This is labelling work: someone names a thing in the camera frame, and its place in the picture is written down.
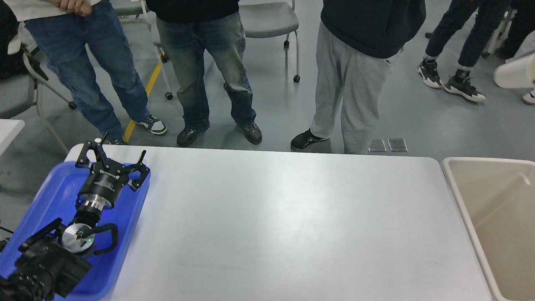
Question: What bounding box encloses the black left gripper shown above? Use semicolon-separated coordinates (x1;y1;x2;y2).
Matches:
75;133;151;209

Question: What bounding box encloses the white paper cup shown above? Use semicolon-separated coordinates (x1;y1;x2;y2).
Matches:
494;54;535;88

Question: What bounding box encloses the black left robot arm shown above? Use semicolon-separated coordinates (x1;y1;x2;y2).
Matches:
1;141;150;301

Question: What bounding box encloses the blue plastic tray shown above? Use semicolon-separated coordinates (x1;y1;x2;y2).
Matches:
0;161;150;301

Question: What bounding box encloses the white side table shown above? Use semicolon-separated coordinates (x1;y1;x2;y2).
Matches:
0;119;25;155

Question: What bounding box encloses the grey chair left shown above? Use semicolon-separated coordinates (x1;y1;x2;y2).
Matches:
0;34;76;153

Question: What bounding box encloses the person in blue jeans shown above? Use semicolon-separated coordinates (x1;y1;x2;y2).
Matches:
6;0;168;145

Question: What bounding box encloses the person in faded jeans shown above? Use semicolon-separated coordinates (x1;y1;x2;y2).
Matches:
145;0;263;148

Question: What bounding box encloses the grey chair behind legs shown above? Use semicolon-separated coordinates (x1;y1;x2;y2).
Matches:
110;0;173;100

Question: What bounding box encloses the grey chair centre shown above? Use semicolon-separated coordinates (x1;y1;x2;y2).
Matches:
239;0;301;83

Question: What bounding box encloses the person in grey sweatpants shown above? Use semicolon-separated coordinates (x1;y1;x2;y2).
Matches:
290;0;426;154

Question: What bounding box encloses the beige plastic bin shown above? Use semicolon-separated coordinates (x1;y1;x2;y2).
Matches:
441;157;535;301

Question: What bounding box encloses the person in dark trousers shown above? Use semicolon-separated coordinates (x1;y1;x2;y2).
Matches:
416;0;512;103

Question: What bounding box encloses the person in white trousers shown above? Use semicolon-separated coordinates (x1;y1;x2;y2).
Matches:
506;38;535;105

